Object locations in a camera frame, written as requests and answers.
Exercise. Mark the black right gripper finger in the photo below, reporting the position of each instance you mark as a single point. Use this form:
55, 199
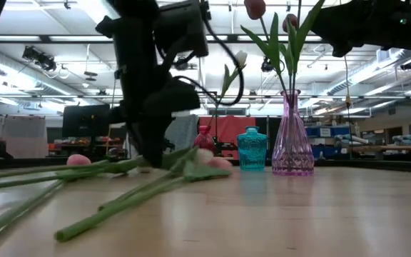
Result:
341, 18
348, 41

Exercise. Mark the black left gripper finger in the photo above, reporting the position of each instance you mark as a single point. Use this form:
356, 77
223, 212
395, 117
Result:
143, 142
160, 142

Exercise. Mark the pale blue robot arm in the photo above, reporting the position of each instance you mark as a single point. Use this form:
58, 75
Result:
350, 139
405, 139

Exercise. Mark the red glass vase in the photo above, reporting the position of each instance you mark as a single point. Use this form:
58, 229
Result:
204, 141

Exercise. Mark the teal glass vase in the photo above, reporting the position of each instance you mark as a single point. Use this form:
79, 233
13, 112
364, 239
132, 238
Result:
252, 150

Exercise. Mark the purple glass vase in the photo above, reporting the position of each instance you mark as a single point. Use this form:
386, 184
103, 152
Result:
293, 150

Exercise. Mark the grey hanging cloth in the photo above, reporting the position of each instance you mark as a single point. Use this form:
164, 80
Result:
187, 132

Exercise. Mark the white ceiling air vent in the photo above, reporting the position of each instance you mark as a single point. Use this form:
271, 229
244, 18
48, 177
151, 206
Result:
384, 59

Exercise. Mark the black ceiling speaker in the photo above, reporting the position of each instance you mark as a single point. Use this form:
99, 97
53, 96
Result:
409, 65

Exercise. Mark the black monitor screen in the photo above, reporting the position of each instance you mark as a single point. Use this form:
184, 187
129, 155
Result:
84, 121

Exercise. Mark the red cloth panel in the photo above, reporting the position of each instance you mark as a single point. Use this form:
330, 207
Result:
227, 132

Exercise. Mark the black round ceiling lamp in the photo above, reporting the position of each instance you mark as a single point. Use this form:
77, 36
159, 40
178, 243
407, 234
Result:
266, 66

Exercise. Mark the black ceiling track lights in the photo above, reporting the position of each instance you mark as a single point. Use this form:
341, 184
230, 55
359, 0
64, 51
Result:
45, 63

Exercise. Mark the black overhead light bar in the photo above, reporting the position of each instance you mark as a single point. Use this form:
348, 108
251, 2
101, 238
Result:
45, 38

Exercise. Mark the blue storage bin shelf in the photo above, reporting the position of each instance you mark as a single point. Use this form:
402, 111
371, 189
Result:
328, 151

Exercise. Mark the wooden workbench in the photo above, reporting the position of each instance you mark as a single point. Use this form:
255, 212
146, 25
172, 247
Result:
398, 147

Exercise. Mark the pale cloth covered panel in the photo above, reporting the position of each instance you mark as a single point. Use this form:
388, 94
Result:
20, 137

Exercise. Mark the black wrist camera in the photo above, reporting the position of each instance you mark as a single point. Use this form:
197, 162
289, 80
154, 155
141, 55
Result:
177, 96

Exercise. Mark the black table border rail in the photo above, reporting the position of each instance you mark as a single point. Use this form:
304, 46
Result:
369, 166

